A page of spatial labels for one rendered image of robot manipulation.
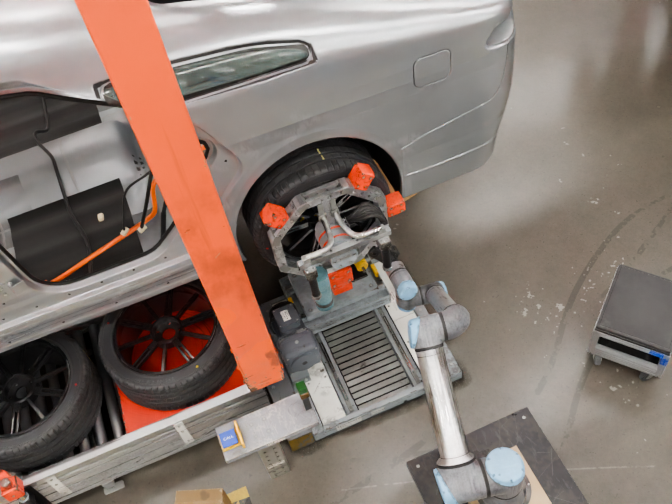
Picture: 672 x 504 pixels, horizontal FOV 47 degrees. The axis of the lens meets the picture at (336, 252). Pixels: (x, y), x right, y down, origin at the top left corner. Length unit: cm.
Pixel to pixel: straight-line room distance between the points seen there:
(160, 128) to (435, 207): 265
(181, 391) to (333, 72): 161
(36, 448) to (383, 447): 158
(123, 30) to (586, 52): 407
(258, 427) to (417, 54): 171
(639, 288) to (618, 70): 198
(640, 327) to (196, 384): 206
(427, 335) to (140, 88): 151
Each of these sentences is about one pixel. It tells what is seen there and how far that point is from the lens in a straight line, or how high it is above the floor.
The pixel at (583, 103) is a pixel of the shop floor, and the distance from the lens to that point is 529.
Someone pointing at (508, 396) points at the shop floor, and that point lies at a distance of 400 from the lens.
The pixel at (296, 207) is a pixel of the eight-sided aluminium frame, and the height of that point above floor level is 111.
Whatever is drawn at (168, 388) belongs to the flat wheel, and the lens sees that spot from 366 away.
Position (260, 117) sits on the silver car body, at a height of 154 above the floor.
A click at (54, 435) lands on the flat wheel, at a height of 48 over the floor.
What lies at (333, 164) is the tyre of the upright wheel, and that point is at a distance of 332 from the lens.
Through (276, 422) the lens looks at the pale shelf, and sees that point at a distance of 350.
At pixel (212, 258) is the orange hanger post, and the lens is 270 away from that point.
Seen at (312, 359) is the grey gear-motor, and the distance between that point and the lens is 376.
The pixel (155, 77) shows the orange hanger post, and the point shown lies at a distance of 215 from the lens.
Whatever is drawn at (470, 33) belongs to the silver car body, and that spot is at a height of 157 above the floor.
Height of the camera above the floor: 358
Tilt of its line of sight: 53 degrees down
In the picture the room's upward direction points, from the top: 11 degrees counter-clockwise
